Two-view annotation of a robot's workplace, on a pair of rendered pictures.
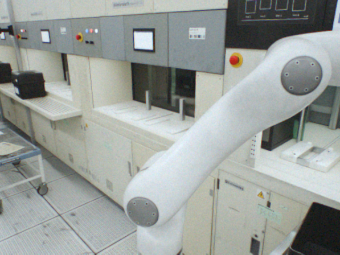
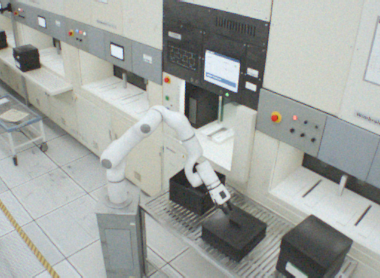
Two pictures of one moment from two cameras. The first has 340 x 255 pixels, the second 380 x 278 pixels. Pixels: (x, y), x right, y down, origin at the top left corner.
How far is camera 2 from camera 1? 166 cm
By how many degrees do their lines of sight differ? 12
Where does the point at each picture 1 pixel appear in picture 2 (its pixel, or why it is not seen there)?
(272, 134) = (197, 119)
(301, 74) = (144, 128)
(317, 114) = not seen: hidden behind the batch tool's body
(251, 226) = not seen: hidden behind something
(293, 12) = (190, 65)
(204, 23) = (151, 54)
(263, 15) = (178, 61)
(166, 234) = (117, 172)
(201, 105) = (152, 100)
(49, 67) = (41, 36)
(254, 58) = (175, 81)
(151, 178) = (108, 152)
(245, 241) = not seen: hidden behind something
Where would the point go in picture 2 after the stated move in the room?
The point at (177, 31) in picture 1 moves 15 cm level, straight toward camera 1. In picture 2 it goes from (137, 53) to (134, 59)
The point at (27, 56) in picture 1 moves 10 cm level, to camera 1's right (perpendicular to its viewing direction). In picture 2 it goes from (23, 29) to (30, 29)
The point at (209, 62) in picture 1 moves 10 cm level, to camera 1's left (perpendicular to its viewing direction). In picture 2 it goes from (154, 76) to (141, 76)
